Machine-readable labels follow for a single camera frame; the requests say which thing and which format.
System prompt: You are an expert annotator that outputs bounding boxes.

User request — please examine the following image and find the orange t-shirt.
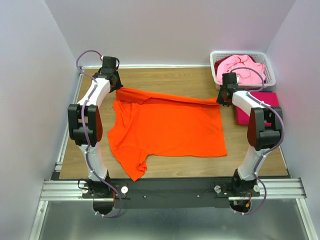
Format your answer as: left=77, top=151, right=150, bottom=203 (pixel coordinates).
left=108, top=87, right=227, bottom=182

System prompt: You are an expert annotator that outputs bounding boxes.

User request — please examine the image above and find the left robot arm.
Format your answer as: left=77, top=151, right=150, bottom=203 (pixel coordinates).
left=67, top=56, right=123, bottom=198

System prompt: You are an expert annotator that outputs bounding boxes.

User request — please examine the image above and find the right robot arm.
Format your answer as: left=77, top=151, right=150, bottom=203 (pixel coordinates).
left=216, top=72, right=285, bottom=196

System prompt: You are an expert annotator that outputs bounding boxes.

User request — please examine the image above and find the pink t-shirt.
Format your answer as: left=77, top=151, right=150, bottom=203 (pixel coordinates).
left=216, top=54, right=266, bottom=85

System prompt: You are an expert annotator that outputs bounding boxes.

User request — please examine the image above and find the folded magenta t-shirt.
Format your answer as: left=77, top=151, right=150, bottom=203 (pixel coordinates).
left=235, top=91, right=280, bottom=126

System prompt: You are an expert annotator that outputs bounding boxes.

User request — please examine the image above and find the white plastic basket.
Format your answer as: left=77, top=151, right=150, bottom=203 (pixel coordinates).
left=209, top=50, right=276, bottom=91

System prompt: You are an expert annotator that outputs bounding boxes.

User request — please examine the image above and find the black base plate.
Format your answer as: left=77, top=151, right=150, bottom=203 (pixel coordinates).
left=78, top=177, right=261, bottom=215

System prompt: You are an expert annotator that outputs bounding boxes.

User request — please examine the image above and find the aluminium frame rail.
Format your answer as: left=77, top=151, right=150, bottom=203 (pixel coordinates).
left=30, top=177, right=317, bottom=240

